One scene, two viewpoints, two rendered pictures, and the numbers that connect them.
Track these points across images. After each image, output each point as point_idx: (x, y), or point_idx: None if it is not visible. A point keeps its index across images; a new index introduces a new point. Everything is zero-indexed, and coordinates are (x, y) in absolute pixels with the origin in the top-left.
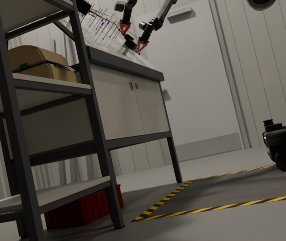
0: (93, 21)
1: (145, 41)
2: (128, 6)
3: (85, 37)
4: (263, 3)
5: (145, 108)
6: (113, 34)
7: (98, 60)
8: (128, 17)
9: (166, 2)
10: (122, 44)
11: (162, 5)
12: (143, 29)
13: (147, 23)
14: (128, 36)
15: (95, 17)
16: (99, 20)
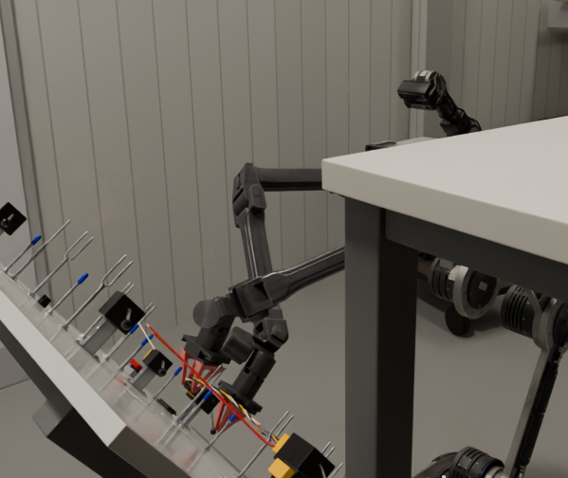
0: (255, 459)
1: (256, 411)
2: (252, 321)
3: None
4: (480, 308)
5: None
6: (85, 338)
7: None
8: (224, 341)
9: (263, 248)
10: (184, 420)
11: (255, 259)
12: (241, 362)
13: (253, 342)
14: (210, 395)
15: (265, 447)
16: (92, 328)
